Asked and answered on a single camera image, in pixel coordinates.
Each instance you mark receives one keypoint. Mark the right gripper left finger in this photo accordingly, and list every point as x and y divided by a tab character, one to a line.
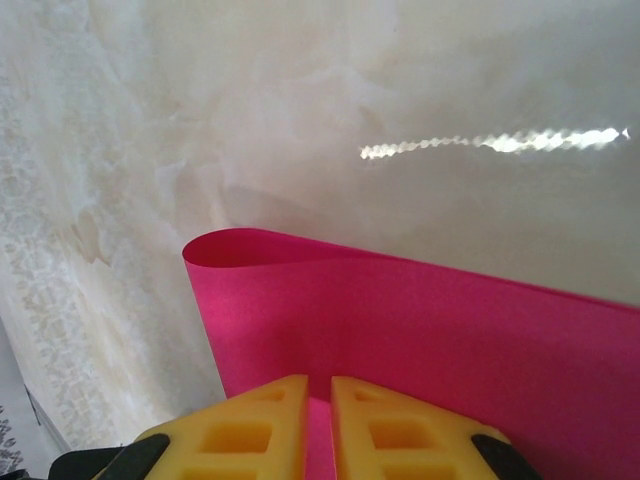
240	440

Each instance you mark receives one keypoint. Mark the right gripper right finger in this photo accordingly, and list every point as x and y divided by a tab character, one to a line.
400	440

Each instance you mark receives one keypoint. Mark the pink square paper sheet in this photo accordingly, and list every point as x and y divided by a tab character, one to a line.
400	340

